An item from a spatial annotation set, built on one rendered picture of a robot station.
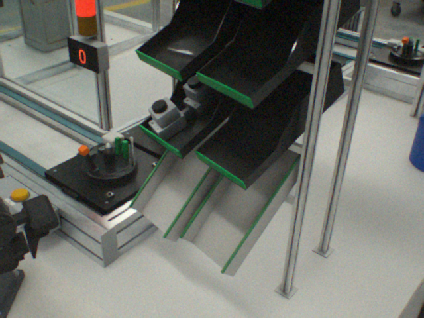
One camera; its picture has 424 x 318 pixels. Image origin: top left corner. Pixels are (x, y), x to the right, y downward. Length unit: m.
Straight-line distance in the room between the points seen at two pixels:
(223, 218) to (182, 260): 0.22
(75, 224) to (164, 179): 0.24
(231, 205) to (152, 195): 0.20
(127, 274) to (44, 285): 0.18
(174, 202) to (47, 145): 0.59
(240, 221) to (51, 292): 0.45
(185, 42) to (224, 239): 0.40
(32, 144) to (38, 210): 0.83
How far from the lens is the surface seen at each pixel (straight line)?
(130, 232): 1.23
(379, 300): 1.22
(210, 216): 1.07
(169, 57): 0.96
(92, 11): 1.38
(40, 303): 1.18
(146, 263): 1.23
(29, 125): 1.71
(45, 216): 0.78
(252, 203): 1.03
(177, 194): 1.11
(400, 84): 2.10
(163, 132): 1.00
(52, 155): 1.54
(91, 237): 1.20
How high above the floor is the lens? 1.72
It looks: 33 degrees down
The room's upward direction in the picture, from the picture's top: 2 degrees clockwise
